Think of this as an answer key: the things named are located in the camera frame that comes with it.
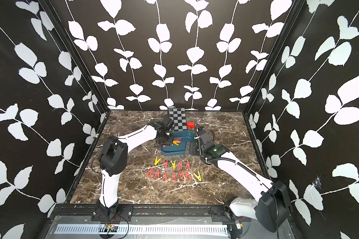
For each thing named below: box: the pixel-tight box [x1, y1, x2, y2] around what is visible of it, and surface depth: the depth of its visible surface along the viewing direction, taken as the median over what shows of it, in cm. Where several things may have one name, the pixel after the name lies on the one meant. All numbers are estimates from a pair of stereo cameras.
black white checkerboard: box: [168, 107, 187, 132], surface depth 117 cm
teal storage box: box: [159, 129, 196, 156], surface depth 103 cm
